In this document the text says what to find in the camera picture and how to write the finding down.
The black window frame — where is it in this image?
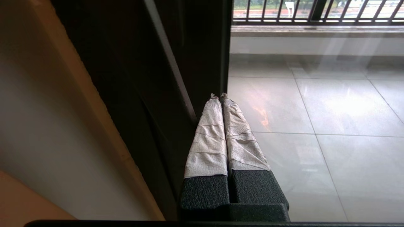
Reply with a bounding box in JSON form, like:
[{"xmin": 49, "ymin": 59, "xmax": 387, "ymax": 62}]
[{"xmin": 309, "ymin": 0, "xmax": 329, "ymax": 22}]

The grey stone window sill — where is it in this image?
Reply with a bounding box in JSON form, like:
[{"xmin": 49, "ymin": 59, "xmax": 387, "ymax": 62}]
[{"xmin": 230, "ymin": 25, "xmax": 404, "ymax": 39}]

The black outer door frame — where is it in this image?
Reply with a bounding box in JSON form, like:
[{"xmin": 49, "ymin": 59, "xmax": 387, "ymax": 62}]
[{"xmin": 50, "ymin": 0, "xmax": 198, "ymax": 221}]

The black balcony railing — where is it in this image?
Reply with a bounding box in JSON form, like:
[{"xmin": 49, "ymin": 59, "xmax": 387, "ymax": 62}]
[{"xmin": 232, "ymin": 0, "xmax": 404, "ymax": 26}]

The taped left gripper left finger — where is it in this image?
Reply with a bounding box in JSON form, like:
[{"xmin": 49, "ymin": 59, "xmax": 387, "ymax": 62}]
[{"xmin": 180, "ymin": 94, "xmax": 230, "ymax": 210}]

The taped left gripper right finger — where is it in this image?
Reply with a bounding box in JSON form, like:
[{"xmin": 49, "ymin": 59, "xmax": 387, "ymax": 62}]
[{"xmin": 220, "ymin": 93, "xmax": 290, "ymax": 206}]

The black framed sliding glass door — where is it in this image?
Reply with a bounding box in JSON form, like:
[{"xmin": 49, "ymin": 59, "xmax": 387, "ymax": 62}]
[{"xmin": 144, "ymin": 0, "xmax": 404, "ymax": 223}]

